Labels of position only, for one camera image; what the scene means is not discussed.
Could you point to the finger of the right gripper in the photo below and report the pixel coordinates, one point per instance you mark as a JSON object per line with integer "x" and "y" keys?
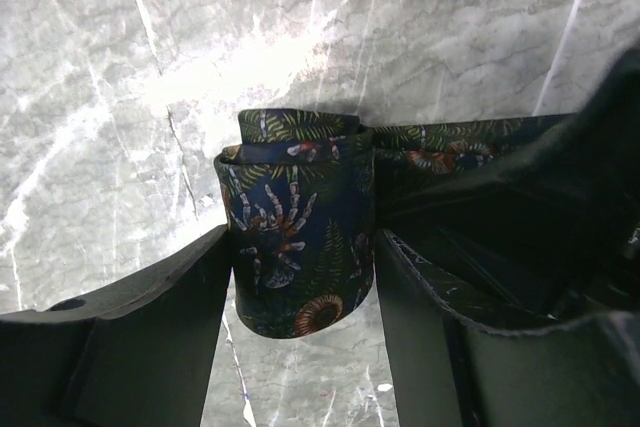
{"x": 548, "y": 227}

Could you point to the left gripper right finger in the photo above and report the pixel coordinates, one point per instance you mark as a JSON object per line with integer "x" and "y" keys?
{"x": 459, "y": 357}

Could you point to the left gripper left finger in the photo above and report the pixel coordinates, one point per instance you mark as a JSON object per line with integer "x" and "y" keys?
{"x": 137, "y": 352}

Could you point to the dark patterned necktie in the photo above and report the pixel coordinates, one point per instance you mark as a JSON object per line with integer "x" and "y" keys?
{"x": 300, "y": 192}

